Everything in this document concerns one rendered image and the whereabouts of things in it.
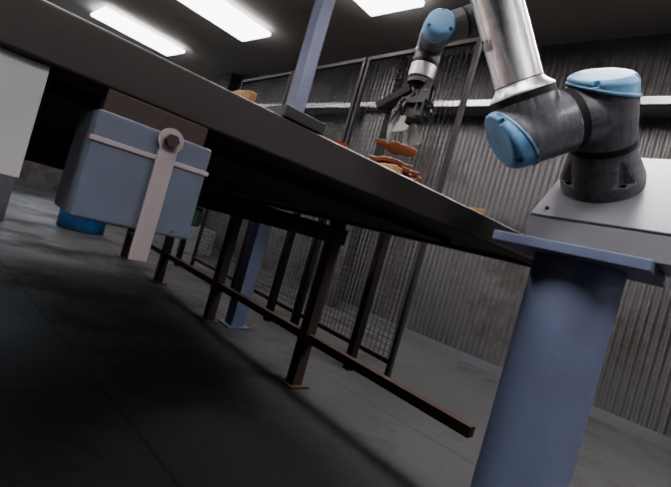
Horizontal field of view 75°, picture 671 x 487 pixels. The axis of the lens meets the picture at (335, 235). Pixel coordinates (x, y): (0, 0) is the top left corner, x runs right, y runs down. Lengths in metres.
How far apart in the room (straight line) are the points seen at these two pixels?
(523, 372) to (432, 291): 3.52
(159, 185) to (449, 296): 3.94
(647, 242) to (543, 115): 0.28
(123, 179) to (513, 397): 0.79
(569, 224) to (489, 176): 3.51
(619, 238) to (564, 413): 0.34
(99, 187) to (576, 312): 0.81
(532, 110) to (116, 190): 0.67
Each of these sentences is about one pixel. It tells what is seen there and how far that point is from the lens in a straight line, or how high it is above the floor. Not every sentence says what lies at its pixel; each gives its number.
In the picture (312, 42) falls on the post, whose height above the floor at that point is 2.00.
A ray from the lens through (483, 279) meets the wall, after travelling 4.23.
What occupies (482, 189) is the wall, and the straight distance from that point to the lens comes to 4.42.
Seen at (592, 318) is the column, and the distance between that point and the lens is 0.95.
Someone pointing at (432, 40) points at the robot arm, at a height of 1.33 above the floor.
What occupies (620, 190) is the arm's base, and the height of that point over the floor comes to 1.00.
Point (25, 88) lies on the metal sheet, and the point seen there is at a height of 0.83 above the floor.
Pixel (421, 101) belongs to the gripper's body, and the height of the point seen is 1.19.
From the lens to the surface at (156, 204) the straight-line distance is 0.56.
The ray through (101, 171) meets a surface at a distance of 0.54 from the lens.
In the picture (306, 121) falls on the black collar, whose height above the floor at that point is 0.92.
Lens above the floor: 0.76
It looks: level
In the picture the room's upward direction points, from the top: 16 degrees clockwise
